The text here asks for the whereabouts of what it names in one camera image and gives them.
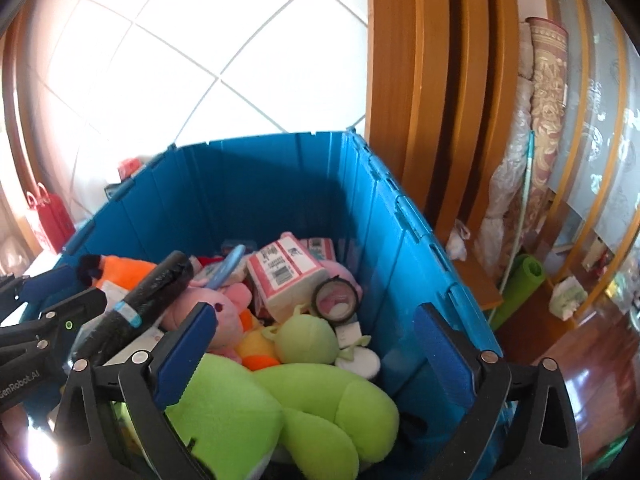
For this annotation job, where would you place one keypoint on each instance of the wooden door frame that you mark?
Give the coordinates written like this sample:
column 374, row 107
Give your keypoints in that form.
column 425, row 85

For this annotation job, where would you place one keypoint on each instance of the red bear carry case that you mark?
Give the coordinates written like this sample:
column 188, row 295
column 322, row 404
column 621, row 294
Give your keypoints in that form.
column 50, row 220

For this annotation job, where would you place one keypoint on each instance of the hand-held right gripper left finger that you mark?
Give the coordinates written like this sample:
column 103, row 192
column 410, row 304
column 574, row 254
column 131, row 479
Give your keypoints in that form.
column 185, row 355

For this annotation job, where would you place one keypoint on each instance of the blue plastic crate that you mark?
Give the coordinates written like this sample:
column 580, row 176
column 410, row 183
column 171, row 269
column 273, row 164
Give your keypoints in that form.
column 275, row 185

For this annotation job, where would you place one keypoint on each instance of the tape roll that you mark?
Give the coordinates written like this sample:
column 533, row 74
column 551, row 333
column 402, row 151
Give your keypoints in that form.
column 335, row 300

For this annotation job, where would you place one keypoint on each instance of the green yoga mat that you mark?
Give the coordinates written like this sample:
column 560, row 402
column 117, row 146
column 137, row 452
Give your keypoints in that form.
column 522, row 280

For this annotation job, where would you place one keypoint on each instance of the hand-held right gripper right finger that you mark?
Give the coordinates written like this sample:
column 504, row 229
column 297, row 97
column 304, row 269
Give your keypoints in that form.
column 445, row 360

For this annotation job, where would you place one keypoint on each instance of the blue plastic comb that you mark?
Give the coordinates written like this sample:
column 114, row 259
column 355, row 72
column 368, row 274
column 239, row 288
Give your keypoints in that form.
column 225, row 267

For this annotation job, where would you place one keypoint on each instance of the rolled patterned carpet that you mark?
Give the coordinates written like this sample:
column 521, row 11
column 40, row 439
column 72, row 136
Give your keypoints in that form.
column 547, row 110

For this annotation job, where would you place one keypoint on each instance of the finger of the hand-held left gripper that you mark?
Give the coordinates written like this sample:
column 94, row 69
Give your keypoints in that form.
column 60, row 315
column 50, row 285

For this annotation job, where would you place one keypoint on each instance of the pink plush toy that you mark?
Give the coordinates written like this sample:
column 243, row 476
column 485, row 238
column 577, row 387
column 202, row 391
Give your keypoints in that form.
column 220, row 310

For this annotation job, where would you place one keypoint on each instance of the black cylinder with blue band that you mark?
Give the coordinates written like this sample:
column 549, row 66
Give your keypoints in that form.
column 150, row 290

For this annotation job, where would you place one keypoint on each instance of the yellow orange plush toy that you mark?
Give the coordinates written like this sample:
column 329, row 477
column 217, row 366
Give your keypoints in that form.
column 255, row 347

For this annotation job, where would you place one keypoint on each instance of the white plastic bag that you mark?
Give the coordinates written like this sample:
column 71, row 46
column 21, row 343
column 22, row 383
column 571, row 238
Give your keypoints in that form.
column 457, row 242

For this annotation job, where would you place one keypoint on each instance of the large green plush toy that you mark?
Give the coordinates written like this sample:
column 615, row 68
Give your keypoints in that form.
column 235, row 410

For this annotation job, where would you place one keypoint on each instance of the frosted glass sliding door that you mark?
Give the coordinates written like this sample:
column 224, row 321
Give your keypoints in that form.
column 600, row 110

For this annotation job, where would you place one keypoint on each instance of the round green plush toy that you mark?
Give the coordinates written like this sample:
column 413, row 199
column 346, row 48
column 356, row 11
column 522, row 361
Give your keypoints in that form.
column 307, row 337

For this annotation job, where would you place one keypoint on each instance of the orange black plush toy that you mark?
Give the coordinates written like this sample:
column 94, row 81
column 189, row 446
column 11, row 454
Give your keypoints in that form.
column 125, row 267

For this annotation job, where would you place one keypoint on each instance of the green white tissue pack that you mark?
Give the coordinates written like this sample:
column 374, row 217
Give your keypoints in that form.
column 567, row 297

